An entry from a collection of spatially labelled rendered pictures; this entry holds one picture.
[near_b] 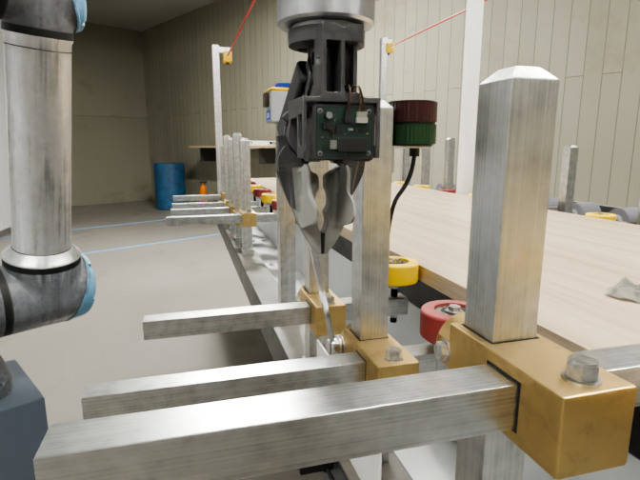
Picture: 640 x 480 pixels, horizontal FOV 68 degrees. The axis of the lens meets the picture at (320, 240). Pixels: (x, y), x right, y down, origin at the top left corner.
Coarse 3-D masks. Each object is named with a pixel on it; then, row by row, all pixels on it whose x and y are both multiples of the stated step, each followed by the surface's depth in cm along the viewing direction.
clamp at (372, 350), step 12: (348, 336) 60; (348, 348) 60; (360, 348) 56; (372, 348) 55; (384, 348) 55; (372, 360) 52; (384, 360) 52; (408, 360) 52; (372, 372) 52; (384, 372) 51; (396, 372) 51; (408, 372) 52
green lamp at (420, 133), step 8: (400, 128) 54; (408, 128) 53; (416, 128) 53; (424, 128) 53; (432, 128) 54; (392, 136) 55; (400, 136) 54; (408, 136) 54; (416, 136) 53; (424, 136) 54; (432, 136) 54
